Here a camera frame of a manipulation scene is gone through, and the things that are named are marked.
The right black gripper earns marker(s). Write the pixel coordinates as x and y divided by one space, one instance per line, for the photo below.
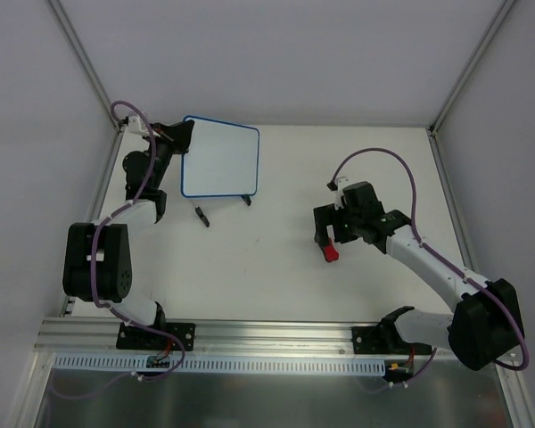
328 217

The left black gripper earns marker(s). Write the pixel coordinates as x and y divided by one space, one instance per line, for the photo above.
174 136

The red whiteboard eraser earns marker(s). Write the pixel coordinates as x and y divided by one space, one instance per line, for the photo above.
329 252

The blue framed whiteboard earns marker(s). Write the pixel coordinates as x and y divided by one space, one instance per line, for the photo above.
222 160

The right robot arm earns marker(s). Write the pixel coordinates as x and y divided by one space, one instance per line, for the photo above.
484 320

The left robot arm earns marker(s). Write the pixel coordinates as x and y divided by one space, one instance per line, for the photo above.
97 265

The left black board foot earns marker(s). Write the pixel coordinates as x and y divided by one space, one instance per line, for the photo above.
203 218

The black board foot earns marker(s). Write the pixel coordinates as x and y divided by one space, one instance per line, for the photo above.
247 199
203 218

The right black board foot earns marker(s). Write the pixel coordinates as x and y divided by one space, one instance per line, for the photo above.
247 199

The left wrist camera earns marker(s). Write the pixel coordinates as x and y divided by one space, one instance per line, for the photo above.
135 125

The left aluminium frame post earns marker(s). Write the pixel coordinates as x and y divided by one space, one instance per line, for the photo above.
67 28

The aluminium frame post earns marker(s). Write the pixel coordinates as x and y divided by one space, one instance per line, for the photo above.
67 28
496 23

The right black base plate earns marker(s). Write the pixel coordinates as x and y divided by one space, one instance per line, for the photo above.
384 339

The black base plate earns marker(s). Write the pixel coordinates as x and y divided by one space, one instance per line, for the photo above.
135 338
384 339

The aluminium mounting rail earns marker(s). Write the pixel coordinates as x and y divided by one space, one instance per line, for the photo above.
210 337

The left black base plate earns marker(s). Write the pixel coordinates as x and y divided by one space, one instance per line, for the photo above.
135 338

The white slotted cable duct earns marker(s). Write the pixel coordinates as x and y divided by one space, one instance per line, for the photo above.
371 367

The right aluminium frame post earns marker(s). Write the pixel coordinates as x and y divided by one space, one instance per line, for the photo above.
496 23

